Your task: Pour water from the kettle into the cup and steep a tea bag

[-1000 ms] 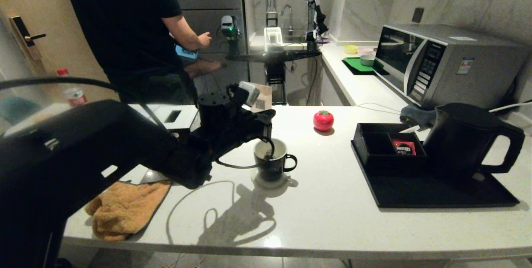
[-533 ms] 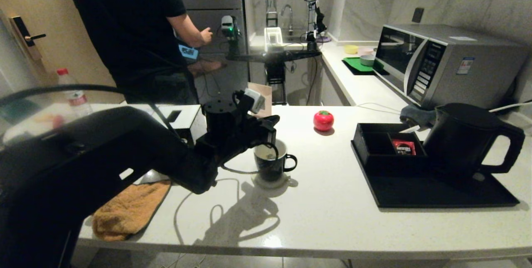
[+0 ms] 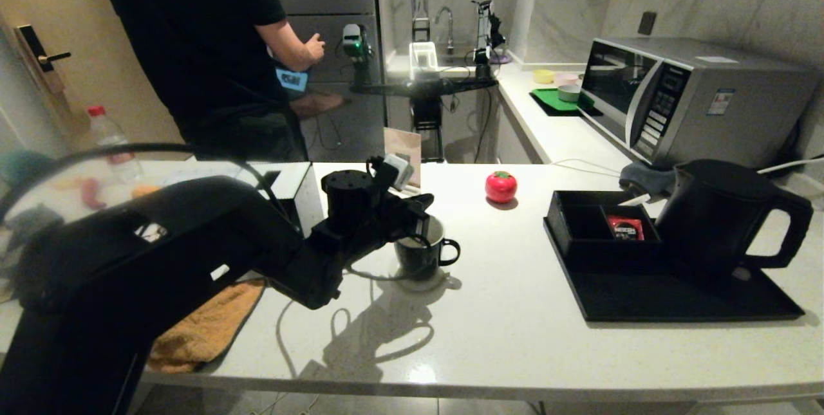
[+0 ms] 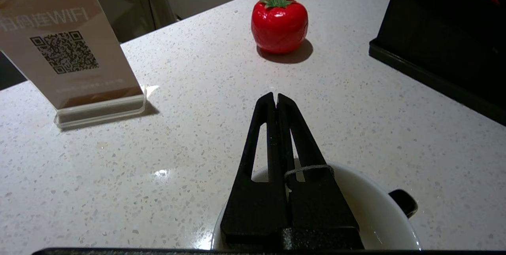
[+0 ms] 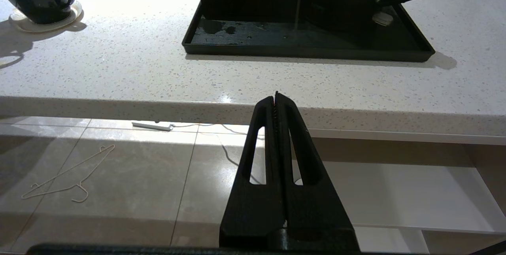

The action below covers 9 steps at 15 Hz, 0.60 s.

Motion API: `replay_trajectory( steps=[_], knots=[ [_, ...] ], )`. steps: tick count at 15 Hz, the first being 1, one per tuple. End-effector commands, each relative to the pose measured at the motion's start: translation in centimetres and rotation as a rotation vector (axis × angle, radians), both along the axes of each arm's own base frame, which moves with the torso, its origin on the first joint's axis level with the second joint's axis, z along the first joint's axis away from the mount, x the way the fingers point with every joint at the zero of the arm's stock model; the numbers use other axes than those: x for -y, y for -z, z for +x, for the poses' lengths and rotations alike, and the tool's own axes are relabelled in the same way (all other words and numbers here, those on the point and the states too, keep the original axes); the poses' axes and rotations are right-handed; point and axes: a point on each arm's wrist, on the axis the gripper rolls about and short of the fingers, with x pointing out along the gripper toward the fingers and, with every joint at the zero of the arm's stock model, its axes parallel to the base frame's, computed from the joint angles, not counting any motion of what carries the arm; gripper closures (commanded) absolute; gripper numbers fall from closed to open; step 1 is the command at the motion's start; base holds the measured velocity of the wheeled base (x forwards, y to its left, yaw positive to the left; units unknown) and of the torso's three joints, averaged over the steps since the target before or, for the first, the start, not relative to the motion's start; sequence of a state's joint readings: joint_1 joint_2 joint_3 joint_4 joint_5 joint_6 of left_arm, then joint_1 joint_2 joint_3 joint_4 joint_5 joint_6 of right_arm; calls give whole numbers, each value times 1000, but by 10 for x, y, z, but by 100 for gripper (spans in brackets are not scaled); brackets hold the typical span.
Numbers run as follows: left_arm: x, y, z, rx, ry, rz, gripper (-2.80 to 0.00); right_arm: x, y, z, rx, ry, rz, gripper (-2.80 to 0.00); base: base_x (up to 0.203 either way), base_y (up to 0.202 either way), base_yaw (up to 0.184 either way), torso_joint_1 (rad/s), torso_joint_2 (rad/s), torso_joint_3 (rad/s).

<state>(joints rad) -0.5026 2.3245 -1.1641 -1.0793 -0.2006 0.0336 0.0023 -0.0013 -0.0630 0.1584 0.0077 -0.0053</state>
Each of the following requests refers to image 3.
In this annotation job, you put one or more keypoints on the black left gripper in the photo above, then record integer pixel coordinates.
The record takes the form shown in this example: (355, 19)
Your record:
(402, 212)

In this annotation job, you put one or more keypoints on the black electric kettle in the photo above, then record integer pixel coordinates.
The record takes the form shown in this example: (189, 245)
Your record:
(708, 222)

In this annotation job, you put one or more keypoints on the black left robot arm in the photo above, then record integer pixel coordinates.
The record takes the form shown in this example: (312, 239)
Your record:
(129, 273)

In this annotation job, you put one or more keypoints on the black mug white inside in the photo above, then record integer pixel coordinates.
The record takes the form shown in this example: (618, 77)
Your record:
(438, 254)

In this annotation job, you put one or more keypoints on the white round coaster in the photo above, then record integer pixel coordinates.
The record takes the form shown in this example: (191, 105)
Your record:
(418, 285)

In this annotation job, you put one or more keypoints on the QR code sign stand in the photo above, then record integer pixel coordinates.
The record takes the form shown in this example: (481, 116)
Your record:
(402, 141)

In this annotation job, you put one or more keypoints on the red tomato-shaped timer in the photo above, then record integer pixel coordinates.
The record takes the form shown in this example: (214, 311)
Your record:
(501, 187)

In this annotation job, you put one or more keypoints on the black tissue box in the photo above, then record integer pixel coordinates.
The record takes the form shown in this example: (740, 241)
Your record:
(302, 190)

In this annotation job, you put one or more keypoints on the white base cabinet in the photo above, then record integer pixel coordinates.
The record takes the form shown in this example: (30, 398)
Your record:
(521, 132)

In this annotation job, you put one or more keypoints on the black rig stand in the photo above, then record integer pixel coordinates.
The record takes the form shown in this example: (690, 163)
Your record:
(425, 87)

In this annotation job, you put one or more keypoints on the white rig box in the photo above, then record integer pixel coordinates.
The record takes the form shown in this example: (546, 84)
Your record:
(423, 59)

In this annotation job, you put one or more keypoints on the black compartment box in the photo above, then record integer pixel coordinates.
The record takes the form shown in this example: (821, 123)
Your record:
(599, 253)

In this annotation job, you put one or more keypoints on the green tray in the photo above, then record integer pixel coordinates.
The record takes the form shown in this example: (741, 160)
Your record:
(547, 101)

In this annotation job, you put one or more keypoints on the yellow bowl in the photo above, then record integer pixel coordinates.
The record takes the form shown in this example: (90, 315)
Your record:
(544, 76)

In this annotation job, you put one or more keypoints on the chrome faucet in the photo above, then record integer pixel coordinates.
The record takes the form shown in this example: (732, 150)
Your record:
(450, 32)

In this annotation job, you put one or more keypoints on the grey-green bowl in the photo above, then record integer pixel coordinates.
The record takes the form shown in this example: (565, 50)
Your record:
(570, 94)

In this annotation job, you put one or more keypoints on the red Nescafe coffee sachet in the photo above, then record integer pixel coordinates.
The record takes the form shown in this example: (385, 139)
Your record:
(624, 228)

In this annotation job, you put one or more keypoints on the pink bowl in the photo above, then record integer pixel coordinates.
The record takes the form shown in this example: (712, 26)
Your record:
(566, 79)

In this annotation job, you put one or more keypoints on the white paper stick packet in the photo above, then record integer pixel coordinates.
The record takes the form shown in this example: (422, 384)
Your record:
(635, 200)

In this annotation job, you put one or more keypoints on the dark grey cloth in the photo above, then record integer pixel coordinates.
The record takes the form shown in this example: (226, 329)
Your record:
(644, 178)

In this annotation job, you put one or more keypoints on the black serving tray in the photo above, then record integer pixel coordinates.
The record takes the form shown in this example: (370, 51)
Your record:
(644, 299)

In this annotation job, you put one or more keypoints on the orange towel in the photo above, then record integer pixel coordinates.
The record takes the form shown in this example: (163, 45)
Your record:
(206, 331)

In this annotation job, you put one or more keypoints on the yellow toy corn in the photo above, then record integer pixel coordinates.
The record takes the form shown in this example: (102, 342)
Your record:
(145, 191)

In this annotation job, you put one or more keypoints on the person in black shirt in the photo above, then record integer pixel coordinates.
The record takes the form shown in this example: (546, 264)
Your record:
(206, 35)

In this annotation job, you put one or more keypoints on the red-capped water bottle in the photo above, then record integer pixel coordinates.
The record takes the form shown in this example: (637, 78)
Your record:
(109, 138)

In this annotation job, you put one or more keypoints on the red chili pepper toy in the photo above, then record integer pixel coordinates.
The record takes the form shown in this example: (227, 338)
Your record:
(93, 192)

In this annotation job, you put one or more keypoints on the silver microwave oven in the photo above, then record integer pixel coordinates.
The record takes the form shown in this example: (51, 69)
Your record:
(727, 106)

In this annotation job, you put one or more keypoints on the teal rounded object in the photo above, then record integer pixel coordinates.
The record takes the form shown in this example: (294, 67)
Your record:
(22, 164)

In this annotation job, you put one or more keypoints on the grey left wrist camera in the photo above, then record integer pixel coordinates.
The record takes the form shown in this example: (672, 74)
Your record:
(399, 170)

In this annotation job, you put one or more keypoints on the grey upright rig post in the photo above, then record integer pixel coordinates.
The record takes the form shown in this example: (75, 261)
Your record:
(419, 11)

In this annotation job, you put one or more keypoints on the dark wall socket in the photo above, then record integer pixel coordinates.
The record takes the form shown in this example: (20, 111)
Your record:
(647, 24)

